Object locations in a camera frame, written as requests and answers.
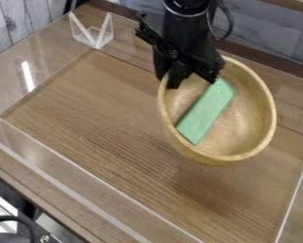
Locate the black metal bracket with screw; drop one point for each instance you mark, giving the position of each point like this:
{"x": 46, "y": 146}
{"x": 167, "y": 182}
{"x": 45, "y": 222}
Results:
{"x": 41, "y": 234}

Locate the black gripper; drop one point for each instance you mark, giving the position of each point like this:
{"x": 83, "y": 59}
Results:
{"x": 179, "y": 35}

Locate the clear acrylic corner bracket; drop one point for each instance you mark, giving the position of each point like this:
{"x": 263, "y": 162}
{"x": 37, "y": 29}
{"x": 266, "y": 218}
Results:
{"x": 93, "y": 37}

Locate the green rectangular block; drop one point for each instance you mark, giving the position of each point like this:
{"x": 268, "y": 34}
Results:
{"x": 196, "y": 122}

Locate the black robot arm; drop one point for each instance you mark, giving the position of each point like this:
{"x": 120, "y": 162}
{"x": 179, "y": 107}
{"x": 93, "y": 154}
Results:
{"x": 179, "y": 36}

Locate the wooden oval bowl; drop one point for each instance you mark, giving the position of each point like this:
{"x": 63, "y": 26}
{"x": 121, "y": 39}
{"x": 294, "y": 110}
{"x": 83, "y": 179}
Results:
{"x": 218, "y": 123}

